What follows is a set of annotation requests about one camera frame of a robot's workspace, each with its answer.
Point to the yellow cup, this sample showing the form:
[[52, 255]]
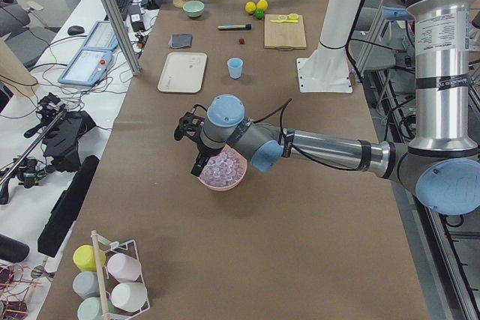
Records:
[[84, 258]]

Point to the lemon slice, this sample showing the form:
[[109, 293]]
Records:
[[293, 16]]

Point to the grey cup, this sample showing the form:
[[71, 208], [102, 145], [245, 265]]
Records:
[[85, 284]]

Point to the mint green cup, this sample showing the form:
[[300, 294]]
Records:
[[90, 309]]

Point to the black bar speaker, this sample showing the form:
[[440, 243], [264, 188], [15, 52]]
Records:
[[67, 208]]

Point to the mint green bowl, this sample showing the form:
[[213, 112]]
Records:
[[193, 9]]

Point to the teach pendant tablet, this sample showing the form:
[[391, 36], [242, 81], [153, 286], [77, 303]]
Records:
[[101, 36], [87, 67]]

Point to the white cup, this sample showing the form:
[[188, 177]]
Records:
[[129, 297]]

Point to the cream rabbit tray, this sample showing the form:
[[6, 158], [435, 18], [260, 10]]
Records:
[[183, 73]]

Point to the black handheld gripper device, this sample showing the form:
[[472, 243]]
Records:
[[59, 130]]

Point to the yellow lemon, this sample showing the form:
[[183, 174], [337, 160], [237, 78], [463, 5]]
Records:
[[250, 7], [262, 5]]

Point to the light blue plastic cup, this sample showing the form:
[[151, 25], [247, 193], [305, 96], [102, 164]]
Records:
[[235, 66]]

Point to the green lime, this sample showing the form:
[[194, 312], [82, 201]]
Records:
[[259, 14]]

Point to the pink cup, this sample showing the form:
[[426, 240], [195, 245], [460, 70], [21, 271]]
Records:
[[124, 268]]

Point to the black computer mouse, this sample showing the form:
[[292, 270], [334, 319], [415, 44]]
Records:
[[75, 30]]

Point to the steel muddler black tip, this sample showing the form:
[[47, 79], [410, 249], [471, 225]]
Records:
[[235, 27]]

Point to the pink bowl of ice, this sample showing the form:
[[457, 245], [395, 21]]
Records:
[[224, 171]]

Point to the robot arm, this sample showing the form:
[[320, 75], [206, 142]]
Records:
[[439, 166]]

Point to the black power adapter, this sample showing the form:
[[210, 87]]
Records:
[[136, 17]]

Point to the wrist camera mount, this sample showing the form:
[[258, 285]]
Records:
[[190, 124]]

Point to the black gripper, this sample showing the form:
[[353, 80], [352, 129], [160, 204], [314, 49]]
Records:
[[202, 150]]

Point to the grey folded cloth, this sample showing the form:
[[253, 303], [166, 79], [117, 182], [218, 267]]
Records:
[[180, 41]]

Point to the white wire cup rack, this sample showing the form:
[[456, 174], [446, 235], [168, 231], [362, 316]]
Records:
[[104, 249]]

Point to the wooden cutting board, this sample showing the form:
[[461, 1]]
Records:
[[284, 36]]

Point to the aluminium frame post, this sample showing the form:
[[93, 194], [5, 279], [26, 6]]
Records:
[[121, 33]]

